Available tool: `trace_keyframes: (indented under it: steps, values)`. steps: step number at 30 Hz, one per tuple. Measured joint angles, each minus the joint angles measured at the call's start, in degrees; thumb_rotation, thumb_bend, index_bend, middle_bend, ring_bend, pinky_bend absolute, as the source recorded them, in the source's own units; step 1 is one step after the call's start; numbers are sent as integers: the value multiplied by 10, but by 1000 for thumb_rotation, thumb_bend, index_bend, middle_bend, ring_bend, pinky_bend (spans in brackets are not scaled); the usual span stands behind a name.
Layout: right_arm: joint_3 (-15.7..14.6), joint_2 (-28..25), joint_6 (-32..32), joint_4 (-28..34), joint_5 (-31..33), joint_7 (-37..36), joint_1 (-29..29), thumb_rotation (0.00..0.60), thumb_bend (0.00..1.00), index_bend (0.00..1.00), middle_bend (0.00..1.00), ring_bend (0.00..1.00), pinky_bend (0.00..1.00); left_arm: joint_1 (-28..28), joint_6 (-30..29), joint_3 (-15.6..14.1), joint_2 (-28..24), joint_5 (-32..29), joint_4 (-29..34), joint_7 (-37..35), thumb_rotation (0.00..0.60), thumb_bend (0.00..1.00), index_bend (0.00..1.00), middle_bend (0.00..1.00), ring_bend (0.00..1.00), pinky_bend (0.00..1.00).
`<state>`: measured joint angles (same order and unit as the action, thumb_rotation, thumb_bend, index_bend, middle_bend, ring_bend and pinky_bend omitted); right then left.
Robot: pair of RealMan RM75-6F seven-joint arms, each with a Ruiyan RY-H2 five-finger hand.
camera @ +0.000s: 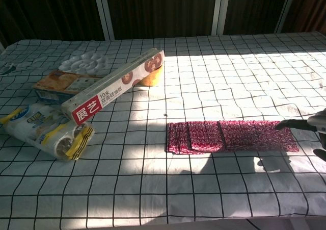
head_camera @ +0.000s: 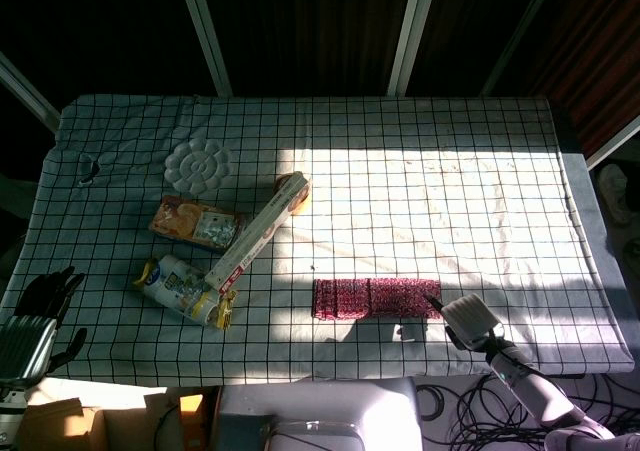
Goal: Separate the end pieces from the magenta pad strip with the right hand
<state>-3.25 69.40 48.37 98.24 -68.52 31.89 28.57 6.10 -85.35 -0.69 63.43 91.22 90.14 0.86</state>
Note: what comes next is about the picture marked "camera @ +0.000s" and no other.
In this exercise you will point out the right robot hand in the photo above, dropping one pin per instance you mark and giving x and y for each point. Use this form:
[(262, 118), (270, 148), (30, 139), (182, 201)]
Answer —
[(293, 124)]

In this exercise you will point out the red patterned folded cloth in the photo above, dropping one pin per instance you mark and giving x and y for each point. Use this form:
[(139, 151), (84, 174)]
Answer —
[(229, 137)]

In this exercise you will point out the white checkered tablecloth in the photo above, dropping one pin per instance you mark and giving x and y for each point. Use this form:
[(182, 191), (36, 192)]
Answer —
[(178, 138)]

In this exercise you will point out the yellow round container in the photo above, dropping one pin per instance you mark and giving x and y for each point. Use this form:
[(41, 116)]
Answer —
[(151, 78)]

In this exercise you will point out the long baking paper box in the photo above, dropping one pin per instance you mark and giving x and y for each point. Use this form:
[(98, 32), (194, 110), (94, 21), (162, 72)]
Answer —
[(114, 87)]

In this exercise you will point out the white flower-shaped palette tray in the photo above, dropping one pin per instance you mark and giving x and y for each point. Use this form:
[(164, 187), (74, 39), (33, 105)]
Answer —
[(84, 64)]

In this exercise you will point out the orange and blue food box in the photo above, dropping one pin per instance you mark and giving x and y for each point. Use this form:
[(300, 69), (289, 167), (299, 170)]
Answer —
[(61, 86)]

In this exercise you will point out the plastic-wrapped roll pack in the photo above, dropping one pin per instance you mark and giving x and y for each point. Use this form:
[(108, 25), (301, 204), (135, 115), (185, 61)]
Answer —
[(43, 130)]

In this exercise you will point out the white window frame post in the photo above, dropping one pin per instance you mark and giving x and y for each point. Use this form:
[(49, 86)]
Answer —
[(286, 9), (217, 9), (103, 12)]

